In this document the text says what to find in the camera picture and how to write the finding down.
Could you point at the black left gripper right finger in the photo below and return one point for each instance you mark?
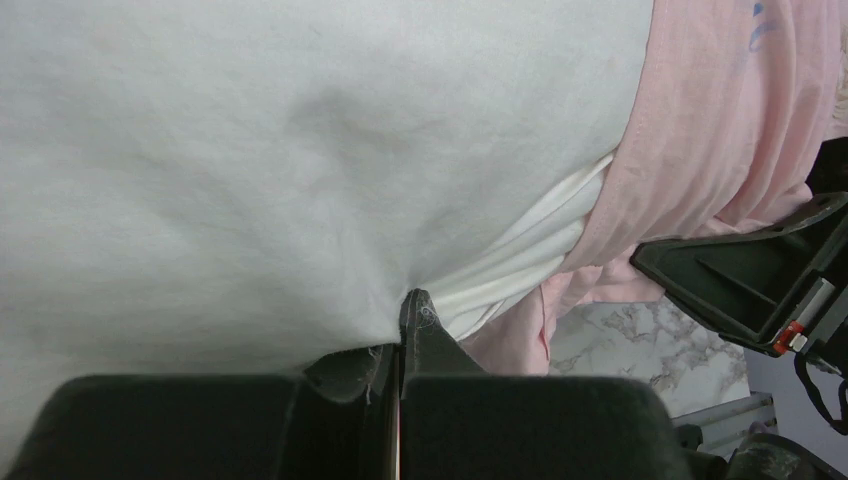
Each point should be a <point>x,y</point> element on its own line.
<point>459,422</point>

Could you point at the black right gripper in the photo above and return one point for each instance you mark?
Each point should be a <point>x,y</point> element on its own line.
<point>782,287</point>

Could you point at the white pillow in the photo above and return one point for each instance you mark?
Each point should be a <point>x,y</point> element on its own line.
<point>234,186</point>

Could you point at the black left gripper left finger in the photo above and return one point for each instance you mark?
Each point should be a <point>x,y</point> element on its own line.
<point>330,421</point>

